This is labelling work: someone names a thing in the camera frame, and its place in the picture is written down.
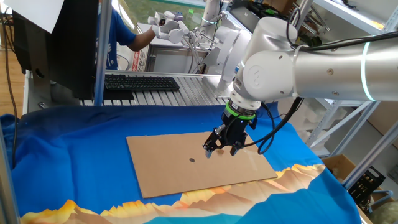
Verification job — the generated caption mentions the grey metal cabinet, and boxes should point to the grey metal cabinet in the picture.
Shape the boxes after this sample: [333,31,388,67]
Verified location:
[144,40,212,75]

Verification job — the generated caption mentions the black storage case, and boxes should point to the black storage case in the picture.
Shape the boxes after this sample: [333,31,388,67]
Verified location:
[229,0,296,34]

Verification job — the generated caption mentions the white metal shelf rack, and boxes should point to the white metal shelf rack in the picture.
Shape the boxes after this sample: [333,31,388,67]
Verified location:
[292,0,398,190]

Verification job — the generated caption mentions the bare operator forearm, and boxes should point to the bare operator forearm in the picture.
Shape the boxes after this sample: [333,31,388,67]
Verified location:
[127,29,156,52]

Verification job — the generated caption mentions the white box red print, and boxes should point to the white box red print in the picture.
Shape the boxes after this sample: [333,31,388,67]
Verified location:
[131,49,149,72]

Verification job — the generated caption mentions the white foam blocks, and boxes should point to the white foam blocks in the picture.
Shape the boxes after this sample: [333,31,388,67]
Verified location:
[276,99,348,147]

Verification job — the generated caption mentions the person torso blue shirt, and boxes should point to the person torso blue shirt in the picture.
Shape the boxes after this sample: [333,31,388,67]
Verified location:
[96,0,137,71]

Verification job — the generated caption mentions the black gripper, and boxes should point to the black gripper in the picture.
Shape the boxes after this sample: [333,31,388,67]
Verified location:
[202,111,251,159]

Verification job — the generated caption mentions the brown cardboard sheet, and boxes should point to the brown cardboard sheet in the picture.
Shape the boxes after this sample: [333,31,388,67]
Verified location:
[126,130,279,199]

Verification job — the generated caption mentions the black desk mat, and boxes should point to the black desk mat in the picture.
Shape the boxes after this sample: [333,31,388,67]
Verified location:
[102,88,135,101]

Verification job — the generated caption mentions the black hanging cable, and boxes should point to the black hanging cable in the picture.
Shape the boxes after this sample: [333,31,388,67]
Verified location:
[0,12,19,170]

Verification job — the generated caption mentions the brown cardboard box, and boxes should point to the brown cardboard box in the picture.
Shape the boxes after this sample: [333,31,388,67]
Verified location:
[322,154,396,224]

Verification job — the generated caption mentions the green flange ring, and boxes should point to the green flange ring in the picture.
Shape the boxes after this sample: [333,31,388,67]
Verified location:
[225,101,256,121]

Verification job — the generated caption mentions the blue mountain print cloth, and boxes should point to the blue mountain print cloth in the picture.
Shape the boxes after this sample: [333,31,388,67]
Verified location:
[0,102,363,224]

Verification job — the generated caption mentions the aluminium frame post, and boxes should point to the aluminium frame post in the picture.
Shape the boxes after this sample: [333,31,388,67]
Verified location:
[0,124,21,224]
[93,0,113,106]

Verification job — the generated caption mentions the white gloved operator hand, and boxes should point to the white gloved operator hand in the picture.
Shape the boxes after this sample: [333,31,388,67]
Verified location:
[150,24,162,39]

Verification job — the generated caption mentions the black keyboard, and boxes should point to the black keyboard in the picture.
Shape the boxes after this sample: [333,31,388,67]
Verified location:
[104,73,180,92]

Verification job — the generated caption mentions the black plastic crate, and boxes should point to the black plastic crate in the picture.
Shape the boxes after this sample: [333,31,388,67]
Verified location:
[348,166,386,206]

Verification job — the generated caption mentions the black computer monitor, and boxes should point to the black computer monitor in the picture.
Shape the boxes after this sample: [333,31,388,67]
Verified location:
[12,0,100,100]

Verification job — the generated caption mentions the white haptic control device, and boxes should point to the white haptic control device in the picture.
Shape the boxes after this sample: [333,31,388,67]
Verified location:
[147,11,253,98]

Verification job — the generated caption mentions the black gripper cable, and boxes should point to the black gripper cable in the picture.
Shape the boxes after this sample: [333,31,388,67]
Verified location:
[242,6,398,156]

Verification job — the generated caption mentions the white paper sheet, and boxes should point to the white paper sheet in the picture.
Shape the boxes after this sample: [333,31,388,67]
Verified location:
[3,0,65,34]

